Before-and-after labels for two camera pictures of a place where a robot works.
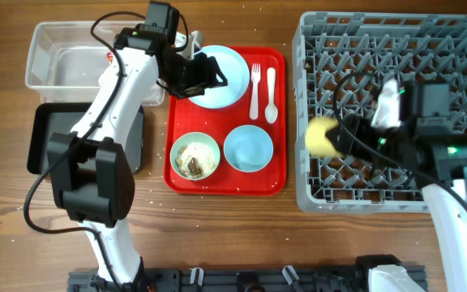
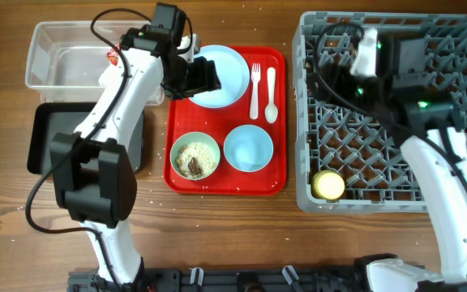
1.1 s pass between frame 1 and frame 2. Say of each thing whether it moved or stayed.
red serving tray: stayed
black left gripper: stayed
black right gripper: moved
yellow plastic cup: moved
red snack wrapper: stayed
